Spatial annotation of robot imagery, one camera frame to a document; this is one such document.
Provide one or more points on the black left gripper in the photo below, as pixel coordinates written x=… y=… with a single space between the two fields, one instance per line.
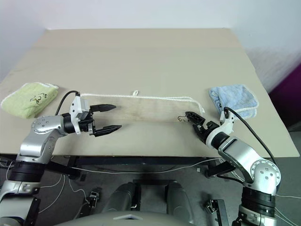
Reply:
x=86 y=123

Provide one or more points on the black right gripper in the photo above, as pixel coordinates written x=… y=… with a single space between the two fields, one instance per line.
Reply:
x=209 y=128

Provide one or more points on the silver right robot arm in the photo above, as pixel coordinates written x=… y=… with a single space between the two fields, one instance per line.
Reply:
x=244 y=153

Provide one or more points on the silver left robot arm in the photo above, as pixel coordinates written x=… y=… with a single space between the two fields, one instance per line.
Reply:
x=38 y=143

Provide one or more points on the beige towel with white trim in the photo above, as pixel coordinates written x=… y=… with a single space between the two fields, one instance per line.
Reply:
x=145 y=108

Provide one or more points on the folded blue towel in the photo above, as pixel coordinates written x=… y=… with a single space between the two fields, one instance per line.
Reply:
x=237 y=99

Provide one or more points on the folded green towel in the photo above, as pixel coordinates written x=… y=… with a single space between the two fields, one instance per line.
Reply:
x=30 y=100

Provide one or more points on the dark rounded robot leg cover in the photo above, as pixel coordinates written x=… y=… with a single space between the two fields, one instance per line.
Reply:
x=178 y=200
x=122 y=196

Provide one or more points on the black robot waist block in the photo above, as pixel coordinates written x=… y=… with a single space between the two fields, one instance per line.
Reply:
x=152 y=190

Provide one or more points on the purple panel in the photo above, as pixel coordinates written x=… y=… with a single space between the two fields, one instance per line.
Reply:
x=288 y=99

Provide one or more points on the light grey robot torso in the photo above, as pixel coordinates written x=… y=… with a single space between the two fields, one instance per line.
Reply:
x=127 y=219

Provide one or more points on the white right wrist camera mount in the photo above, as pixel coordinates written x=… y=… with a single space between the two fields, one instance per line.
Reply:
x=227 y=123

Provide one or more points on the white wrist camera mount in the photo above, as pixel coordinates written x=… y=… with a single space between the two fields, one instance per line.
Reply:
x=227 y=123
x=76 y=110

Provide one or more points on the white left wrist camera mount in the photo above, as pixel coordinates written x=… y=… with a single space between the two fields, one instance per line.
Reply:
x=76 y=110

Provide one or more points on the black table frame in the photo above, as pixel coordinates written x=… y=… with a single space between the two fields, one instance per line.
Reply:
x=131 y=161

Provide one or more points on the black floor bracket with latch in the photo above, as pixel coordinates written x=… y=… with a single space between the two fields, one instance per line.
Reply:
x=217 y=209
x=92 y=199

